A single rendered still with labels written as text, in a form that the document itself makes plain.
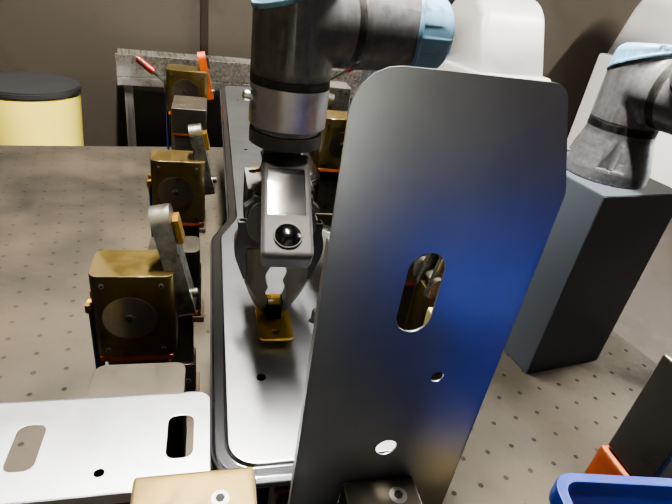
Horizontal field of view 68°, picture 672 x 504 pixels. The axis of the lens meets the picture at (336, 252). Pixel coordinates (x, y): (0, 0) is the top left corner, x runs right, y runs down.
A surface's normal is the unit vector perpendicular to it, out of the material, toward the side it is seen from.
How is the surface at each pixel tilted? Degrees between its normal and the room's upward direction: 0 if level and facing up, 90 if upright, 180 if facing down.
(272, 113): 90
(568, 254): 90
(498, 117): 90
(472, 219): 90
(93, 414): 0
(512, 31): 72
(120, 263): 0
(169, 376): 0
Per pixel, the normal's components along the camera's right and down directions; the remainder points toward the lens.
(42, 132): 0.55, 0.52
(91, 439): 0.14, -0.86
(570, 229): -0.93, 0.07
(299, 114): 0.31, 0.51
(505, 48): 0.40, 0.22
